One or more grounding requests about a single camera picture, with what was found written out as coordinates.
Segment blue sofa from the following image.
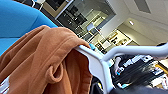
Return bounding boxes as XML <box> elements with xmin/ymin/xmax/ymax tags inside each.
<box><xmin>0</xmin><ymin>0</ymin><xmax>60</xmax><ymax>56</ymax></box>

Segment black cabled equipment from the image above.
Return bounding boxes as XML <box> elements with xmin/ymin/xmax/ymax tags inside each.
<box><xmin>113</xmin><ymin>54</ymin><xmax>168</xmax><ymax>90</ymax></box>

